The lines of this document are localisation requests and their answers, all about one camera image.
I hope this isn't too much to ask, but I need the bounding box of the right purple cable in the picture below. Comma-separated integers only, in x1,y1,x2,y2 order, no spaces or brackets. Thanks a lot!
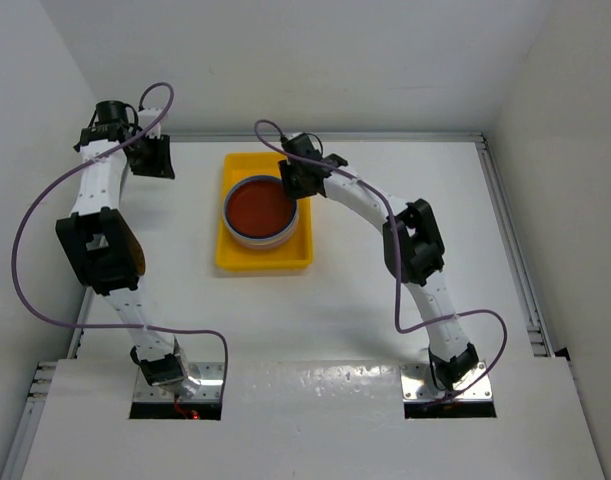
254,119,509,412

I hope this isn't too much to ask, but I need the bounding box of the purple cable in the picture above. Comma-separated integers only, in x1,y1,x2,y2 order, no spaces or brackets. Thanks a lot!
11,82,230,401
254,119,509,412

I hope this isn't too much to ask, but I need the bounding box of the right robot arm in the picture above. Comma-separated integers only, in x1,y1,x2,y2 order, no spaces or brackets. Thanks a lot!
279,133,479,391

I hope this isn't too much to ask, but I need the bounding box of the yellow plastic bin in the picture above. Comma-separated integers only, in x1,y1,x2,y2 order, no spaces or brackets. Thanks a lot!
215,152,313,272

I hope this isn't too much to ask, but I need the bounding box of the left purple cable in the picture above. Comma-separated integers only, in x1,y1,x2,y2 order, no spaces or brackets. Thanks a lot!
11,82,230,401

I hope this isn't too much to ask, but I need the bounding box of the metal base plate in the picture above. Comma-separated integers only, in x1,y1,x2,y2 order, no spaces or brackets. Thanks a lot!
400,361,493,404
132,362,225,404

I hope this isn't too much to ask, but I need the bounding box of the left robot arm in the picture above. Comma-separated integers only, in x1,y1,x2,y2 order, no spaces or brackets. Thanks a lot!
55,100,188,391

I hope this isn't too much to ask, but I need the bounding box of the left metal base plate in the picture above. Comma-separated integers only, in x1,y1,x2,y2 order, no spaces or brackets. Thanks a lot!
132,362,225,404

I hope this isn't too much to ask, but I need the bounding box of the dark red plate top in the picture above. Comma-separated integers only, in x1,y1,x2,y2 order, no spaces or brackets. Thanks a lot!
226,178,296,237

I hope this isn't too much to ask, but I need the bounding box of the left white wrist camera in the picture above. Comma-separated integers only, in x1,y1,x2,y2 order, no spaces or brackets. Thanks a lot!
137,108,165,139

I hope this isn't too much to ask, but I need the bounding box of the cream white plate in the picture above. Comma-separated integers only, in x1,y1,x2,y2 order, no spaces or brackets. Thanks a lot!
226,220,298,250

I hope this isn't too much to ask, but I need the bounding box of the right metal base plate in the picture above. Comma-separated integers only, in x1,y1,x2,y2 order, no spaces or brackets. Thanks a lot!
400,361,493,404

